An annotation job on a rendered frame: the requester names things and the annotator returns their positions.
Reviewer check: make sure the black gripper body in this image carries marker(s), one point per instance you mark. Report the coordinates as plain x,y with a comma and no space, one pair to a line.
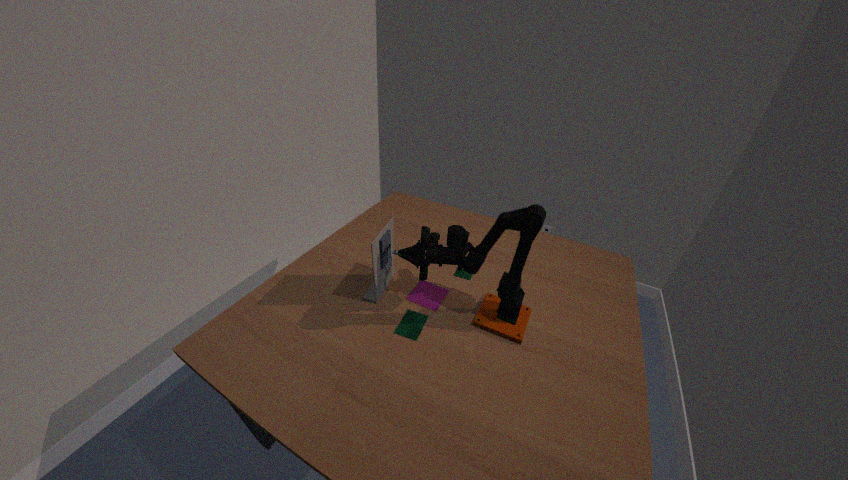
434,255

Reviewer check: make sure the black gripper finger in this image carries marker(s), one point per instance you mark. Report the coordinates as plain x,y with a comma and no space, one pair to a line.
412,259
413,250

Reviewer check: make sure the purple flat square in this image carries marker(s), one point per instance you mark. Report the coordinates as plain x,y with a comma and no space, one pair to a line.
428,295

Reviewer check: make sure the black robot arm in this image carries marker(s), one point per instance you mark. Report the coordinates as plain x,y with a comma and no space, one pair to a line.
528,221

